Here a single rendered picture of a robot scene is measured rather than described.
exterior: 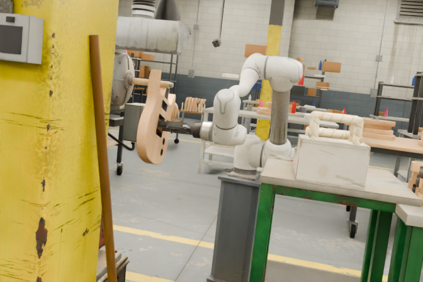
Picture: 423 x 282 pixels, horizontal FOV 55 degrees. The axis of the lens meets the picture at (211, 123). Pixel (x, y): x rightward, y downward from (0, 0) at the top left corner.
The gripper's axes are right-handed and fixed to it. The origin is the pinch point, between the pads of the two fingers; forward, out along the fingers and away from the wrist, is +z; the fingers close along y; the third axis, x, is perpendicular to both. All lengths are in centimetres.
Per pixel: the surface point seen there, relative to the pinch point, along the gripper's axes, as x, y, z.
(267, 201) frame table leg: -29, -11, -55
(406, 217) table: -28, -27, -105
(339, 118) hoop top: 7, -23, -80
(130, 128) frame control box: 0.8, 19.2, 23.0
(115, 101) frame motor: 6.8, -11.1, 20.7
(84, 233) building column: -49, -86, -15
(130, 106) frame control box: 12.2, 15.0, 24.0
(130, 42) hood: 29.4, -27.9, 11.9
